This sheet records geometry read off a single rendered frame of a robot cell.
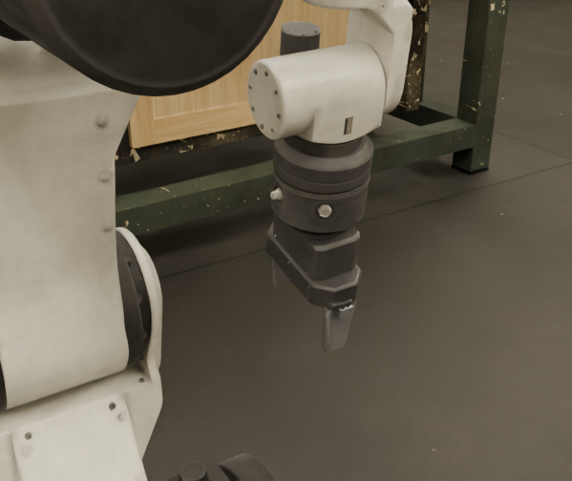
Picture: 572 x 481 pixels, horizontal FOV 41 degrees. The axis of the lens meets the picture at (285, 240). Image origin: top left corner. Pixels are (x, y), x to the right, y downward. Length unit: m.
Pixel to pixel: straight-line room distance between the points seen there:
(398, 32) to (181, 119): 1.60
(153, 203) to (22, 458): 1.32
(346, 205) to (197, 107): 1.56
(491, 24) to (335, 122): 1.94
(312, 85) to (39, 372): 0.32
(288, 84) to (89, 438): 0.36
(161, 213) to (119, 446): 1.31
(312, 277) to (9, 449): 0.31
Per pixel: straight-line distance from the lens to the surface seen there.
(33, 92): 0.54
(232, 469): 1.12
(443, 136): 2.52
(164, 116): 2.17
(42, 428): 0.72
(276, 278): 0.82
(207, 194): 2.04
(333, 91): 0.62
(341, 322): 0.74
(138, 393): 0.74
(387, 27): 0.62
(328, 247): 0.69
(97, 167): 0.58
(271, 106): 0.62
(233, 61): 0.32
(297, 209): 0.67
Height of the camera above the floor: 0.97
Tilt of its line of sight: 27 degrees down
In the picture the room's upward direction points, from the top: straight up
